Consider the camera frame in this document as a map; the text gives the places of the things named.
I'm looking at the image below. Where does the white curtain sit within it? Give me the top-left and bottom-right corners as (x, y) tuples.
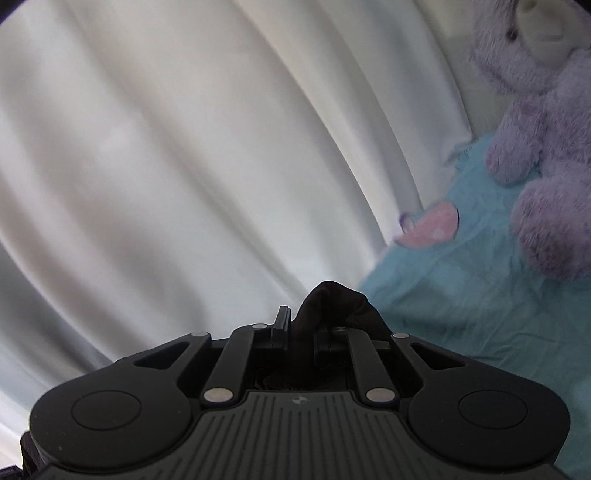
(0, 0), (483, 418)

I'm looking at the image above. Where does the dark brown garment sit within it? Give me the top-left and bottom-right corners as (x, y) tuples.
(290, 281), (391, 385)

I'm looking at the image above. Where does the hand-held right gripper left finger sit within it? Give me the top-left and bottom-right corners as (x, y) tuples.
(115, 305), (293, 407)

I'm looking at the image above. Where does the blue mushroom-print bed sheet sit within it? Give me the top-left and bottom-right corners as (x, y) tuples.
(359, 133), (591, 467)

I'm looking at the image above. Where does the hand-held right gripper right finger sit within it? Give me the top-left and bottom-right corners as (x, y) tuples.
(314, 325), (468, 407)

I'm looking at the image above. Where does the purple teddy bear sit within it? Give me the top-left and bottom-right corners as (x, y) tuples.
(468, 0), (591, 280)

